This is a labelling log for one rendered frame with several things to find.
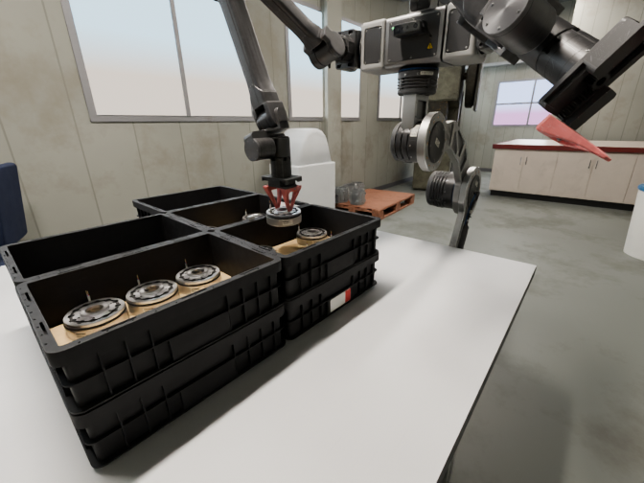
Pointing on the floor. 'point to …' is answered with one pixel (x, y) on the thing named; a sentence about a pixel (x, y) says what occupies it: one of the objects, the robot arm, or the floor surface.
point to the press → (450, 106)
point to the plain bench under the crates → (301, 387)
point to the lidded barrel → (633, 246)
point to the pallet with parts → (371, 199)
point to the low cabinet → (568, 172)
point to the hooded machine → (312, 166)
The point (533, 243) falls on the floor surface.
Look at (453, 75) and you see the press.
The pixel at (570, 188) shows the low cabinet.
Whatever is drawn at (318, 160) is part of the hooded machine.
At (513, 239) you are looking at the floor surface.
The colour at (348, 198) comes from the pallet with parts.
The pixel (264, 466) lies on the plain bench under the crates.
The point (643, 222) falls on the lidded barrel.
